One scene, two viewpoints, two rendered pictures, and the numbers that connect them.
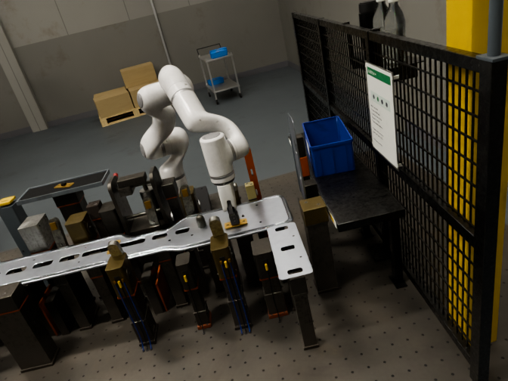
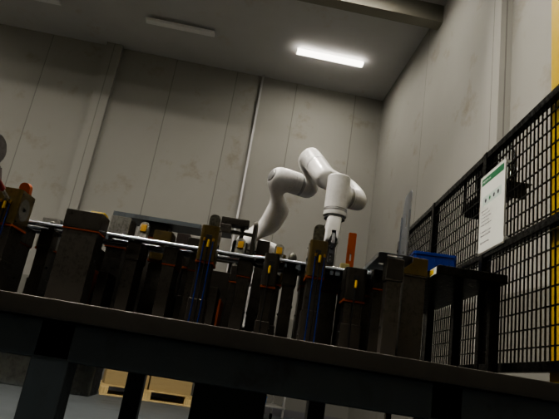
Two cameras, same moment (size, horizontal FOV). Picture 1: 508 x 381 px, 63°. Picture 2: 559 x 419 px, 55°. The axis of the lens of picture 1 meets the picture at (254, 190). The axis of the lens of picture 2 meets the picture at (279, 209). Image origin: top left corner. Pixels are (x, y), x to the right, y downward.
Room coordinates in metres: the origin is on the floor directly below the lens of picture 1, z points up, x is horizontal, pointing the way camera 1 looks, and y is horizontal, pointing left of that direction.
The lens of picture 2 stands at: (-0.55, 0.28, 0.62)
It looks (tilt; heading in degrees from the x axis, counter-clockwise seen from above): 17 degrees up; 0
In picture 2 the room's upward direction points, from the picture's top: 9 degrees clockwise
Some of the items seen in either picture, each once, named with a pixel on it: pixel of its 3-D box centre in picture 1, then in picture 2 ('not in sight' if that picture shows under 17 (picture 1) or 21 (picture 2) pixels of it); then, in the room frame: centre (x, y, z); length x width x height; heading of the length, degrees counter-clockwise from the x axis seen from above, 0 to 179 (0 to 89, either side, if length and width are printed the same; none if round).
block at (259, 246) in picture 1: (270, 281); (350, 313); (1.14, 0.02, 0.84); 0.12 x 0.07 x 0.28; 0
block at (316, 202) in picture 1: (319, 246); (408, 313); (1.22, -0.18, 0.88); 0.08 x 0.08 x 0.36; 0
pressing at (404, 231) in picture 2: (297, 161); (403, 236); (1.33, -0.17, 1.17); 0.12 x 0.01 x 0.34; 0
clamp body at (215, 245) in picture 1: (231, 286); (311, 296); (1.13, 0.15, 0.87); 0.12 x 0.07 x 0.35; 0
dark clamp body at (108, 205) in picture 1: (125, 242); (188, 288); (1.56, 0.59, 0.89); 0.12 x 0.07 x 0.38; 0
